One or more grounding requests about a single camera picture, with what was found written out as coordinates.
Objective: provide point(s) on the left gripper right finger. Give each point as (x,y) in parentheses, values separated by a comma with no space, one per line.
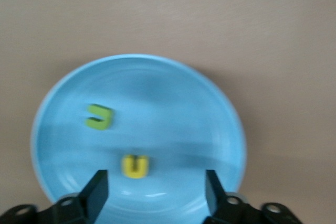
(214,197)

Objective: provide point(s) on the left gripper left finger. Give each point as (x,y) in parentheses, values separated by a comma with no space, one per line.
(95,195)

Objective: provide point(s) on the yellow foam letter u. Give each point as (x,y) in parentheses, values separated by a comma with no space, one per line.
(135,172)

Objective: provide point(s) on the green foam letter u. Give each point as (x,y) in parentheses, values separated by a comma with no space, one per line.
(106,120)

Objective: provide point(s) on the blue plate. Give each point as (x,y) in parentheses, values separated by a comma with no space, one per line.
(170,116)

